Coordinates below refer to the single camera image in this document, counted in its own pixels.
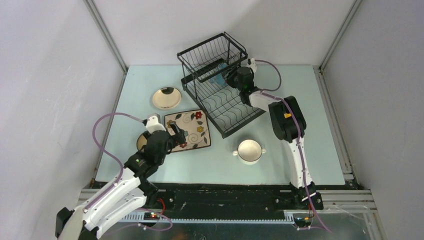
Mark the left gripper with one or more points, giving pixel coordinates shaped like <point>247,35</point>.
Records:
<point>174,130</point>

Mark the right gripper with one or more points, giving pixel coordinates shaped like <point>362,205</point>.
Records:
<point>230,77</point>

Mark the blue floral mug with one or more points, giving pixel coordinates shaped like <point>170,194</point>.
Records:
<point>219,78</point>

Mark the square floral ceramic plate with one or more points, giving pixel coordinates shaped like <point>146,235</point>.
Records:
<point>195,125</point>

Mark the tan bowl with dark rim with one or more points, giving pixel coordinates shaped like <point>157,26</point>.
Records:
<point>142,140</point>

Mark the white two-handled soup cup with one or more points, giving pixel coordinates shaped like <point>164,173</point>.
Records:
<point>249,152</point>

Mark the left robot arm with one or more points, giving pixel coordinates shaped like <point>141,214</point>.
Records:
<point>128,191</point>

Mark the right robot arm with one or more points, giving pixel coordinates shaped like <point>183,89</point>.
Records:
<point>288,125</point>

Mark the round cream plate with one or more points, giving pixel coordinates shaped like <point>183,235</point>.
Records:
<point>166,98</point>

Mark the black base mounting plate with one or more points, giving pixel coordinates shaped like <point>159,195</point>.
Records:
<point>221,201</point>

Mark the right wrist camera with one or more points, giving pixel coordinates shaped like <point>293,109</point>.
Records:
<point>251,63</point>

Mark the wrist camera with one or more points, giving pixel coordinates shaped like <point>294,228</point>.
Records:
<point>251,63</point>
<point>153,123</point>

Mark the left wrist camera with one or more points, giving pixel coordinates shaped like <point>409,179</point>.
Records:
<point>153,123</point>

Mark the black wire dish rack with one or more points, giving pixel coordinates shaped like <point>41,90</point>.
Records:
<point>221,104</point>

